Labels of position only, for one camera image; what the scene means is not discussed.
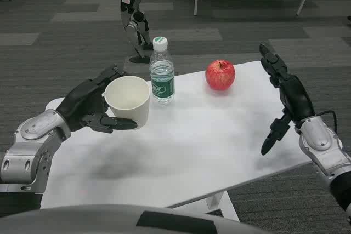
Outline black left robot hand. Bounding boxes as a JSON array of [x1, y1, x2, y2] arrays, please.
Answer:
[[56, 65, 138, 134]]

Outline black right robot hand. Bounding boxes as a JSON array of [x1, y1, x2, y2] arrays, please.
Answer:
[[259, 43, 316, 156]]

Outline white paper cup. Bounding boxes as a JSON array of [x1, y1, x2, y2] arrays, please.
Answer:
[[104, 76, 151, 130]]

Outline red apple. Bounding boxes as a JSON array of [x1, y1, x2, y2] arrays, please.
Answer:
[[205, 59, 236, 91]]

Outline clear water bottle green label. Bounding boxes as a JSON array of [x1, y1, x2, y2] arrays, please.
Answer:
[[149, 36, 176, 105]]

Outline silver black humanoid robot legs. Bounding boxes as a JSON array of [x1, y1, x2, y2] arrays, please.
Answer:
[[119, 0, 154, 64]]

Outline silver robot chest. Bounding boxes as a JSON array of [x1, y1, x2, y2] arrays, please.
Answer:
[[0, 204, 264, 234]]

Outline white table base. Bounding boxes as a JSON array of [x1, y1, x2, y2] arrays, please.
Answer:
[[205, 190, 241, 222]]

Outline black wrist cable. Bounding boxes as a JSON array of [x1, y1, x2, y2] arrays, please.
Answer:
[[315, 110, 338, 136]]

